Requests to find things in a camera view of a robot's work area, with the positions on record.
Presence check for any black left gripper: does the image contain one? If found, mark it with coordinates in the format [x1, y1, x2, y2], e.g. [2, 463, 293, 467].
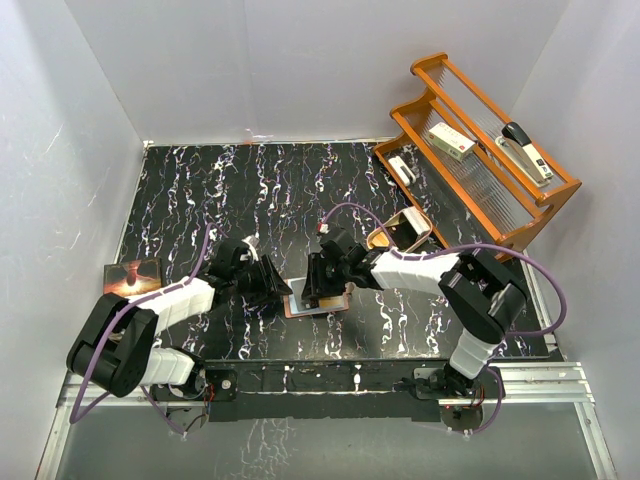
[231, 255, 291, 306]

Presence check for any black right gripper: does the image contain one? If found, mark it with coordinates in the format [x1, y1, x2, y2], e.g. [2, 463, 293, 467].
[304, 252, 351, 298]

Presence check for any pink leather card holder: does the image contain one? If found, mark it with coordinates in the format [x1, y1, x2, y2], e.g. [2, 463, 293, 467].
[283, 277, 350, 319]

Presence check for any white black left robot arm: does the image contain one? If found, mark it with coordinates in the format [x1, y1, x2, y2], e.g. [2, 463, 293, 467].
[66, 239, 292, 399]

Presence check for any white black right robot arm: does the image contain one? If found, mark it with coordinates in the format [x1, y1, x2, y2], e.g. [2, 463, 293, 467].
[302, 224, 528, 397]

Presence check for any beige card tray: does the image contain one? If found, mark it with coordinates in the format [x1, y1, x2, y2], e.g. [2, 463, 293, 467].
[367, 208, 431, 253]

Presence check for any white card stack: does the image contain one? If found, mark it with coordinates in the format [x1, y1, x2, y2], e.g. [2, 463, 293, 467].
[403, 207, 433, 237]

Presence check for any small white stapler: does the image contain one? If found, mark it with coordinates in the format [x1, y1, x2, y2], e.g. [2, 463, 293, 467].
[388, 156, 416, 187]

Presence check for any orange wooden shelf rack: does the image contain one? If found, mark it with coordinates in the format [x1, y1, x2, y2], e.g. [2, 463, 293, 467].
[373, 53, 581, 251]

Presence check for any white staples box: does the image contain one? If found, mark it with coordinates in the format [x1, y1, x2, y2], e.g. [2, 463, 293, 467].
[427, 122, 476, 162]

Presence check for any black beige stapler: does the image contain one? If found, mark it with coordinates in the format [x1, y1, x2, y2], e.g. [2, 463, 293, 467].
[495, 122, 554, 187]

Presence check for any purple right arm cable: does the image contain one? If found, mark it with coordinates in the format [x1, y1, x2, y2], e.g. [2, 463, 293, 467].
[317, 202, 569, 434]

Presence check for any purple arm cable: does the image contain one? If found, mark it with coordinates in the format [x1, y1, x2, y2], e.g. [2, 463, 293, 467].
[317, 202, 569, 434]
[68, 222, 221, 435]

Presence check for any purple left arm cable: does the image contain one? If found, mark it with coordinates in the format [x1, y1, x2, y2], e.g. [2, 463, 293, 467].
[68, 222, 221, 435]

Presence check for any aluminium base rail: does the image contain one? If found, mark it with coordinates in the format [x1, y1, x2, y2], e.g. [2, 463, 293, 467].
[37, 361, 618, 479]

